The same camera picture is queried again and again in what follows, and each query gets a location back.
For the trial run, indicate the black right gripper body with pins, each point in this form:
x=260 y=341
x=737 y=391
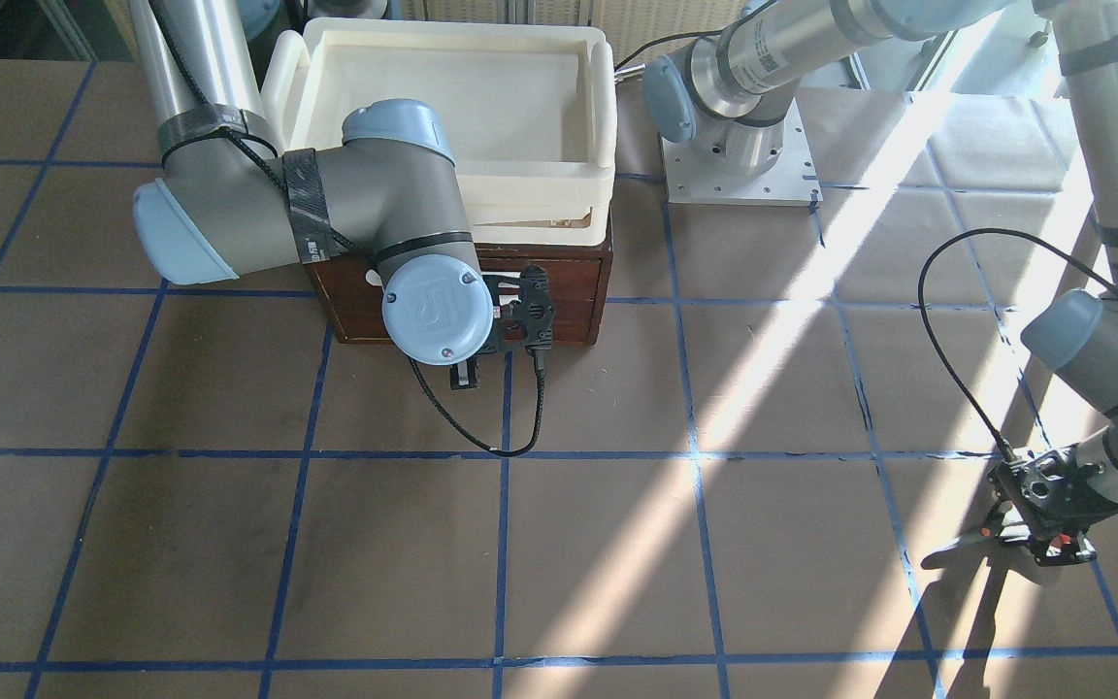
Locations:
x=463 y=374

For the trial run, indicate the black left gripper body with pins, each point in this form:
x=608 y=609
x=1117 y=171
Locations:
x=1011 y=525

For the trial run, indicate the red handled scissors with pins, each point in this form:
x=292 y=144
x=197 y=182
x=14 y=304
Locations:
x=1008 y=530

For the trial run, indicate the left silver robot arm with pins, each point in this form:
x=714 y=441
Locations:
x=720 y=104

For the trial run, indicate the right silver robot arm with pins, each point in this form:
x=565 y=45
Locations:
x=232 y=201

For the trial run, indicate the cream plastic tray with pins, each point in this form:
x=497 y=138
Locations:
x=529 y=112

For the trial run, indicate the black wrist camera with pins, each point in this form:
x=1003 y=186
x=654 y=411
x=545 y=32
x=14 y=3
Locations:
x=464 y=375

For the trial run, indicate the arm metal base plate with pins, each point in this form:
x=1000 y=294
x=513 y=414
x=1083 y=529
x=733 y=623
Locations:
x=730 y=163

